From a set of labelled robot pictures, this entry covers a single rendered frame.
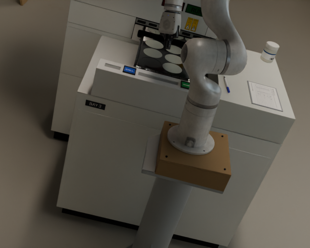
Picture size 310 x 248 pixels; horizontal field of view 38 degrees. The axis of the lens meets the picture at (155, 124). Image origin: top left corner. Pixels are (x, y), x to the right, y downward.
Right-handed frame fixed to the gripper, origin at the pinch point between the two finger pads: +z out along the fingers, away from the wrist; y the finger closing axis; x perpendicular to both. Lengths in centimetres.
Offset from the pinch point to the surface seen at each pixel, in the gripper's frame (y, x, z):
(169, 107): 17.3, -12.8, 25.9
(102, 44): -43.2, -3.0, 6.0
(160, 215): 31, -24, 70
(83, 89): -13.2, -36.7, 24.2
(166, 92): 17.5, -16.2, 19.3
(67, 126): -81, 10, 62
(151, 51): -16.2, 7.4, 5.1
